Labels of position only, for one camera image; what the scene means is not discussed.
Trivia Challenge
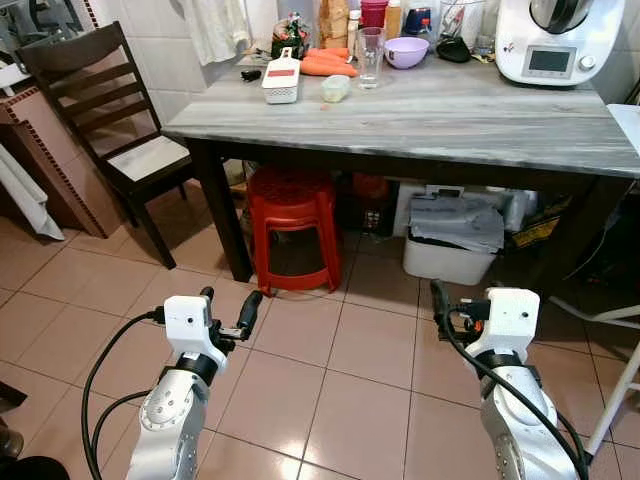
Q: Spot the white bin with grey bag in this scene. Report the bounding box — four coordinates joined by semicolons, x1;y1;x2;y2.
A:
403;190;507;287

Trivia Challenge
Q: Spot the red plastic stool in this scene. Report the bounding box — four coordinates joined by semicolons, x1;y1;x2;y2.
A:
246;167;344;297

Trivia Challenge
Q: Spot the grey marble-top dark table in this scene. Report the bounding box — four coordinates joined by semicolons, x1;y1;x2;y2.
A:
162;50;640;301

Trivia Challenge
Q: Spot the white leaning panel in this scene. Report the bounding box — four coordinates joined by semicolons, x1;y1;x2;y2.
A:
0;140;67;242

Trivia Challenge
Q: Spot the white grater box red stripe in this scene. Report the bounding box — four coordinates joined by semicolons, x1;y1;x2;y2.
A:
261;46;304;106

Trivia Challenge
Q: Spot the dark wooden chair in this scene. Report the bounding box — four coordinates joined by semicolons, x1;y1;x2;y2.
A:
15;21;203;271

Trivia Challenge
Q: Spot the white folding table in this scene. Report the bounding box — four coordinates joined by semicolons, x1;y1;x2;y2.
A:
547;100;640;463

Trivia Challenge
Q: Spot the clear drinking glass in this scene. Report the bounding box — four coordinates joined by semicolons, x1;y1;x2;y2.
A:
356;27;387;90

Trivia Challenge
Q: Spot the purple plastic bowl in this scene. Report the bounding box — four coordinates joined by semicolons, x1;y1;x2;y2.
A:
384;37;431;70

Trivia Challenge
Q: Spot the black pouch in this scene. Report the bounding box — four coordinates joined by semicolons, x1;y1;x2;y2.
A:
436;35;474;64

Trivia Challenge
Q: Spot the long orange carrot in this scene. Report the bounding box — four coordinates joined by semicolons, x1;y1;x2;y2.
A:
299;56;359;79

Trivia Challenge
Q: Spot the white hanging towel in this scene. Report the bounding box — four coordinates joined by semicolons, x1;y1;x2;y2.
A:
180;0;252;67

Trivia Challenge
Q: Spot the bag of green vegetables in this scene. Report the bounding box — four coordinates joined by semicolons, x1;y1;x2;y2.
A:
271;13;313;59

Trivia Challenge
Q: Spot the blue jar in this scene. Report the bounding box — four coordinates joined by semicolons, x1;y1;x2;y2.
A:
404;7;434;38

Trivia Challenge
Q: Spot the clear plastic jug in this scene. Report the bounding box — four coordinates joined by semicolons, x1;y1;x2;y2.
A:
437;0;493;48

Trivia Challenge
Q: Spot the white kitchen cooking machine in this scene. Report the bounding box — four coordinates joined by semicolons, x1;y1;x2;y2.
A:
494;0;627;89

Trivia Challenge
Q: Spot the yellow bottle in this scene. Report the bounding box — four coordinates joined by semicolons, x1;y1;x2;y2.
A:
385;0;404;40

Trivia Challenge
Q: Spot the pink plastic cup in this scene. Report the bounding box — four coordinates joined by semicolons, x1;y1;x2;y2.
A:
360;0;390;30

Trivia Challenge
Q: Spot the bagged bread loaf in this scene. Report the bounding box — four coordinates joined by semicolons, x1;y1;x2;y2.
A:
317;0;351;50

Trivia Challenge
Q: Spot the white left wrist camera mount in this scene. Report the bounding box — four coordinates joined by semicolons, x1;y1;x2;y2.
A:
163;296;230;367

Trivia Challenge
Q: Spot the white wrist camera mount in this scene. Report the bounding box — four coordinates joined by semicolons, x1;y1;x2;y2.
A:
464;288;542;363
163;296;230;367

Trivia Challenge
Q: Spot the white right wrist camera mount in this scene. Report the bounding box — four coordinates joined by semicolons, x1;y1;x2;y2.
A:
464;288;542;363

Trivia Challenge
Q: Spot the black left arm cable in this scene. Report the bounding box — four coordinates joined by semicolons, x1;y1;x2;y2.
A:
81;308;167;480

